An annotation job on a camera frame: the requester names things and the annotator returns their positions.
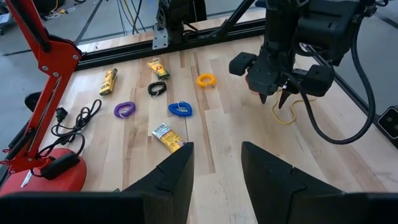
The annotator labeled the black floor cable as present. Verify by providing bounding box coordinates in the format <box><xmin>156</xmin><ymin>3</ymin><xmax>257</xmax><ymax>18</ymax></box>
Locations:
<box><xmin>116</xmin><ymin>0</ymin><xmax>147</xmax><ymax>35</ymax></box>

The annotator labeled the yellow rubber band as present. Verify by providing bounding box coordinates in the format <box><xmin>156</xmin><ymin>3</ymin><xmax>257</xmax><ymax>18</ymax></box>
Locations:
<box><xmin>271</xmin><ymin>90</ymin><xmax>318</xmax><ymax>126</ymax></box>

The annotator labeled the blue spiral wrist coil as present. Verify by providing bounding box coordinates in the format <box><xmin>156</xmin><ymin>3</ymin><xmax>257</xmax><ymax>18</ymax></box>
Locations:
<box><xmin>168</xmin><ymin>101</ymin><xmax>193</xmax><ymax>118</ymax></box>

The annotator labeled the black clamp knob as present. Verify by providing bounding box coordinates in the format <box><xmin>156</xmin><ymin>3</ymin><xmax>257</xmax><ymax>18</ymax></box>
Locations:
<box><xmin>24</xmin><ymin>91</ymin><xmax>43</xmax><ymax>113</ymax></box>

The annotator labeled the orange spiral wrist coil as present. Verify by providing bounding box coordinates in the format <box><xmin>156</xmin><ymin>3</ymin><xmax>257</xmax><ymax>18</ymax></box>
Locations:
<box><xmin>196</xmin><ymin>73</ymin><xmax>217</xmax><ymax>88</ymax></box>

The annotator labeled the yellow crayon pack white end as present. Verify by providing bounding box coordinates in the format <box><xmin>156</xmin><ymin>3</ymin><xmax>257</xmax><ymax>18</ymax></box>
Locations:
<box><xmin>151</xmin><ymin>122</ymin><xmax>187</xmax><ymax>153</ymax></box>

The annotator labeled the yellow floor cable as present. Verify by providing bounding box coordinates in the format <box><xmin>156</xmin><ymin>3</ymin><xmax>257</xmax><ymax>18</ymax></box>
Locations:
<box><xmin>46</xmin><ymin>0</ymin><xmax>77</xmax><ymax>18</ymax></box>

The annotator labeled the black spiral wrist coil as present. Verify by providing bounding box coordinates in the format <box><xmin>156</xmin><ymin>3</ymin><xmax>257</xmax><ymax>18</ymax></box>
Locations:
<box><xmin>147</xmin><ymin>81</ymin><xmax>167</xmax><ymax>98</ymax></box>

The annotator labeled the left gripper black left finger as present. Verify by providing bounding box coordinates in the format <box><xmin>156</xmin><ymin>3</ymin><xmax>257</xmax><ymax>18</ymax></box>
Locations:
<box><xmin>0</xmin><ymin>141</ymin><xmax>195</xmax><ymax>224</ymax></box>

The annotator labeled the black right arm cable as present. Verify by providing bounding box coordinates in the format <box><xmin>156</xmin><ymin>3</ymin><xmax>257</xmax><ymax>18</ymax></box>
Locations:
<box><xmin>289</xmin><ymin>18</ymin><xmax>377</xmax><ymax>146</ymax></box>

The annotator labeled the black aluminium table frame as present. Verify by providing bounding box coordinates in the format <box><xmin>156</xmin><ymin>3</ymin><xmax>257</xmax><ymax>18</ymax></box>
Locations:
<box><xmin>76</xmin><ymin>18</ymin><xmax>398</xmax><ymax>150</ymax></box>

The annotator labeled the red desk lamp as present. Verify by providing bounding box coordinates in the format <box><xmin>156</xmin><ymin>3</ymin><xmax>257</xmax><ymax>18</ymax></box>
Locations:
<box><xmin>0</xmin><ymin>0</ymin><xmax>88</xmax><ymax>197</ymax></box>

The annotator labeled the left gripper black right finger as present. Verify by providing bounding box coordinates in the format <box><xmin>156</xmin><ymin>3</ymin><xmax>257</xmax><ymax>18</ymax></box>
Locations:
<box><xmin>241</xmin><ymin>141</ymin><xmax>398</xmax><ymax>224</ymax></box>

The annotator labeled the black lamp power cable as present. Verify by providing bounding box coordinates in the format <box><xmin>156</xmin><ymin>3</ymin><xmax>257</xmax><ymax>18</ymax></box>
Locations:
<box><xmin>29</xmin><ymin>98</ymin><xmax>103</xmax><ymax>181</ymax></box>

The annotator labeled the silver metal bracket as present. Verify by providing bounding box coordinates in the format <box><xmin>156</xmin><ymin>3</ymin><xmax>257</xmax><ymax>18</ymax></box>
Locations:
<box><xmin>152</xmin><ymin>24</ymin><xmax>169</xmax><ymax>50</ymax></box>

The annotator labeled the purple spiral wrist coil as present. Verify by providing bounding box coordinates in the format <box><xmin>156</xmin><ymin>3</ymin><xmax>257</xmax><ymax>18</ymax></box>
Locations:
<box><xmin>113</xmin><ymin>101</ymin><xmax>136</xmax><ymax>119</ymax></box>

